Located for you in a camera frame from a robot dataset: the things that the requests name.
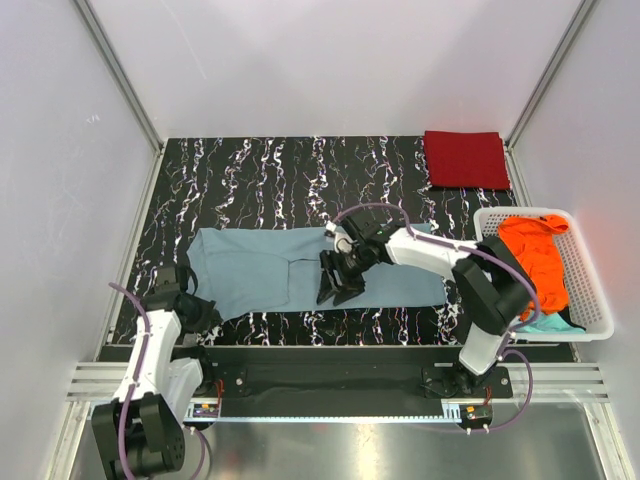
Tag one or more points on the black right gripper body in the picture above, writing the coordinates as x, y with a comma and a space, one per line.
356, 261

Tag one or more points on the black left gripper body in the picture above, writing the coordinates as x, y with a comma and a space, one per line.
202, 315

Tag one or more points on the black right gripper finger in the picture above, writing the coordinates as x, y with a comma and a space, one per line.
347, 288
331, 284

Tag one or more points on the light blue t-shirt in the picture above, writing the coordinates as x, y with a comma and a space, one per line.
261, 271

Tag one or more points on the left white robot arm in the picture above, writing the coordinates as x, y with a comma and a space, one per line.
140, 433

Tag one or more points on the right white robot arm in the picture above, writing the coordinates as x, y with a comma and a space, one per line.
493, 288

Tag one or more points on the folded red t-shirt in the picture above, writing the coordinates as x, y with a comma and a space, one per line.
466, 160

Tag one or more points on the orange t-shirt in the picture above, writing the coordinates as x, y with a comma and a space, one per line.
531, 241

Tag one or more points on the teal t-shirt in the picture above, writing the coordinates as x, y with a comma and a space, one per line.
552, 324

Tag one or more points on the white plastic laundry basket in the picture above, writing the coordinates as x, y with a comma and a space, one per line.
588, 307

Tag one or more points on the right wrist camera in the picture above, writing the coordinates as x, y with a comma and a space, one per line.
341, 241

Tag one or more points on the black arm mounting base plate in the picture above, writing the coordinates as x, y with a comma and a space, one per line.
328, 383

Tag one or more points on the aluminium frame rail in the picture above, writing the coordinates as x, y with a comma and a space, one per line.
568, 382

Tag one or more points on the right aluminium corner post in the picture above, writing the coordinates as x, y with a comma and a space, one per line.
560, 53

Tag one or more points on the aluminium corner post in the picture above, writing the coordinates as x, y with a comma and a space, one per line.
560, 53
113, 64

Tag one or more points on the left aluminium corner post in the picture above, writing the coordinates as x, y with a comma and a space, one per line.
113, 64

